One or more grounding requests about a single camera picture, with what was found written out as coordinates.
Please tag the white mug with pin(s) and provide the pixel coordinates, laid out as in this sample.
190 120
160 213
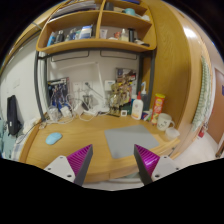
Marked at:
164 121

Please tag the wooden wall shelf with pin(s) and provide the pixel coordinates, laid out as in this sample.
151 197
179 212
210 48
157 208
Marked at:
101 14

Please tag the light blue computer mouse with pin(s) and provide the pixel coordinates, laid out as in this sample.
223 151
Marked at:
53 138

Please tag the white desk lamp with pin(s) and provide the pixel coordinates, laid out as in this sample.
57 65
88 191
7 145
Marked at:
87 78

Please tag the white tube on shelf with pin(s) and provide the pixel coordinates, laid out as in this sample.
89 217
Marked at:
103 33

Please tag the small white cube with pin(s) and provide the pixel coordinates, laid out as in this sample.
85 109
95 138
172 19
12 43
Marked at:
123 113

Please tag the brown action figure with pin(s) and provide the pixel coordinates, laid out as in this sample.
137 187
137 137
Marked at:
121 93

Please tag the black bottle on shelf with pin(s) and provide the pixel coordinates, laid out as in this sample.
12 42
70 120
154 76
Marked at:
131 35

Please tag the green patterned hanging towel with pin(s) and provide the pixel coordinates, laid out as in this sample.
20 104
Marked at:
204 98

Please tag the white lotion pump bottle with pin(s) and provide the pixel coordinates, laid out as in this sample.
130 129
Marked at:
137 108

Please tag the blue bottle on shelf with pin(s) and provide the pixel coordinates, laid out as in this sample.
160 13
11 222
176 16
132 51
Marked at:
51 39

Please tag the red yellow chips can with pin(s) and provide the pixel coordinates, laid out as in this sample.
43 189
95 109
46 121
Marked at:
157 107

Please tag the dark spray bottle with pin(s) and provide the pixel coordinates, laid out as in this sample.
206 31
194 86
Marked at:
144 95

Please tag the wooden desk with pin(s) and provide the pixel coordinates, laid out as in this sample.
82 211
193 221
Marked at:
78 134

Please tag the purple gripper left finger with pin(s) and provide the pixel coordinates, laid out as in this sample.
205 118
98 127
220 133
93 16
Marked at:
73 167

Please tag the small clear plastic cup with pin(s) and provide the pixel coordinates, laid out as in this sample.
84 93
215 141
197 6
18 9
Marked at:
171 133

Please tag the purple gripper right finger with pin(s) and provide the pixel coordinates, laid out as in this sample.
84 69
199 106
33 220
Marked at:
151 166

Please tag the teal bowl on shelf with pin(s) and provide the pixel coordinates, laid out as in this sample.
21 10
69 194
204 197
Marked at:
130 11

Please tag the grey mouse pad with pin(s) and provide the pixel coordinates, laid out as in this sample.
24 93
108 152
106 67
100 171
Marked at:
121 141

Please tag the robot figure poster box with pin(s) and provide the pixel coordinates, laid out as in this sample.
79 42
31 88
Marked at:
58 90

